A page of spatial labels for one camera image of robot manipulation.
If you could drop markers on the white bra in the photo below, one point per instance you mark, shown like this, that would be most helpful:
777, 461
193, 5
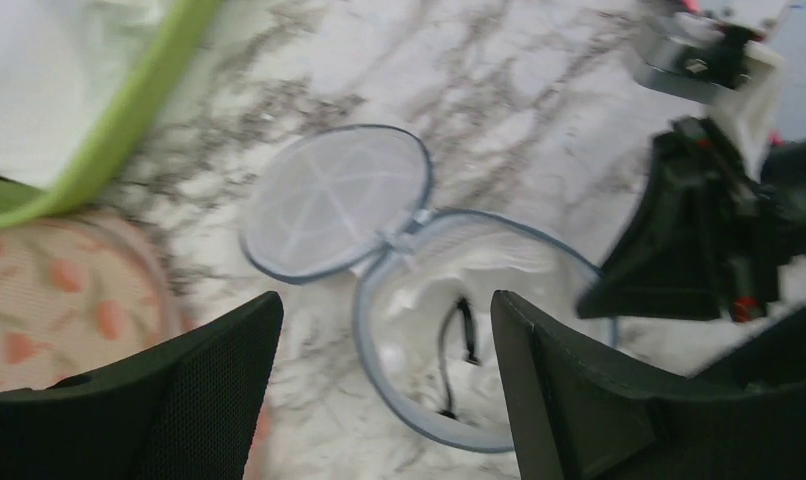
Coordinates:
433, 331

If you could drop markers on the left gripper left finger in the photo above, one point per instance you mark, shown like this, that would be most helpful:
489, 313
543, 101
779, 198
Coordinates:
184, 409

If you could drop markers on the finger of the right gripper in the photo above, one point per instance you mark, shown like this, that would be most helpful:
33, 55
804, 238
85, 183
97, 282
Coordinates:
677, 258

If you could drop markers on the floral peach laundry bag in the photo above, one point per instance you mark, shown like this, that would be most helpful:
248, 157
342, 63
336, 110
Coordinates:
78, 293

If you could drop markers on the white mesh laundry bag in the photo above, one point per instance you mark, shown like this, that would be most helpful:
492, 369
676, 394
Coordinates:
353, 200

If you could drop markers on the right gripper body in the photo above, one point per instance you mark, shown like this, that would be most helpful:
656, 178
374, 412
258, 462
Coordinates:
746, 228

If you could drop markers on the white cloth bag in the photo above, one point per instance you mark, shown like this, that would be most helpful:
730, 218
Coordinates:
61, 62

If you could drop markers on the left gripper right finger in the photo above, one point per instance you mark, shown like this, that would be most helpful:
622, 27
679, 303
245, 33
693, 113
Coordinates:
581, 410

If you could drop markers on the green plastic basin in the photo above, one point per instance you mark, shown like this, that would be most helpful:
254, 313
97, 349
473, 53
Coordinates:
126, 117

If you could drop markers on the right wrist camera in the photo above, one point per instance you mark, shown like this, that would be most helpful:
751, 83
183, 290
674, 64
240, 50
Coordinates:
715, 54

